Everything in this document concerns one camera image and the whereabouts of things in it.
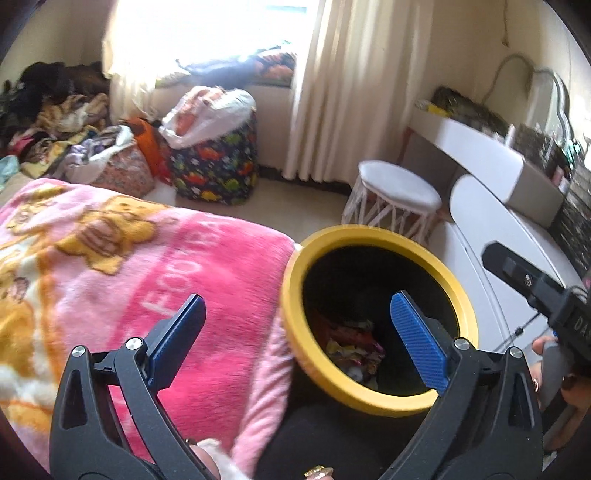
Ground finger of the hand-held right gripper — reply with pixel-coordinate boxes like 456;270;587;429
481;241;561;317

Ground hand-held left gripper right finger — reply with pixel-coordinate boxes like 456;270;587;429
379;290;543;480

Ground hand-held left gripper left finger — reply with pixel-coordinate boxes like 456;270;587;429
48;293;207;480

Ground heap of mixed wrappers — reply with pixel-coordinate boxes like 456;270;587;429
318;320;386;384

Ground yellow rimmed black trash bin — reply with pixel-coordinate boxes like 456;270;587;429
259;224;478;480

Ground person's right hand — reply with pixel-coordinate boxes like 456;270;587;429
530;336;589;407

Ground person's left hand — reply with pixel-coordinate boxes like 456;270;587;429
185;438;334;480

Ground white rounded cabinet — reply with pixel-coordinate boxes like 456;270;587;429
431;174;587;352

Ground pink printed blanket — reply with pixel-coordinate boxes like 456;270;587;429
0;178;296;476

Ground black cosmetics organizer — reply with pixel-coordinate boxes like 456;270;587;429
510;122;575;167

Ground white fluffy sleeve cuff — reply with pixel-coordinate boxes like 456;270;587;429
198;438;250;480

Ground white stool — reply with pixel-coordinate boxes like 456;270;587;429
342;159;443;245

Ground dark handbag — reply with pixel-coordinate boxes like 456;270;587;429
431;85;509;134

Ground vanity mirror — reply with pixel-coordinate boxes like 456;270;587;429
529;69;575;139

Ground dinosaur print hamper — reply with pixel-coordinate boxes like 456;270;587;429
166;113;259;206

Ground pink floral bag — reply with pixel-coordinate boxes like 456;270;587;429
99;145;155;199

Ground orange bag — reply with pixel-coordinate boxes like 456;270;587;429
124;116;174;185

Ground grey white garment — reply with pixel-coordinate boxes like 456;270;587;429
62;124;137;183

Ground orange towel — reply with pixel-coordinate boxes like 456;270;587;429
178;88;227;134

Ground wide cream curtain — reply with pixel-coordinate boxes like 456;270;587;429
281;0;437;185

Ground white plastic bag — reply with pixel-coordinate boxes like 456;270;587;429
159;85;257;149

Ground light blue garment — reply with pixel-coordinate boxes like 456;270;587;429
0;156;21;185

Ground narrow cream curtain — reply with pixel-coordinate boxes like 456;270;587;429
104;28;160;124

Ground pile of clothes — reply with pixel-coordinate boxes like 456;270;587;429
0;60;112;178

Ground heap of windowsill clothes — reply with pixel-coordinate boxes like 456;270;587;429
154;44;298;88

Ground window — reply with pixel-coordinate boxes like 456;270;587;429
115;0;319;65

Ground grey curved hose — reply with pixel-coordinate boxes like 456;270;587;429
485;53;536;107

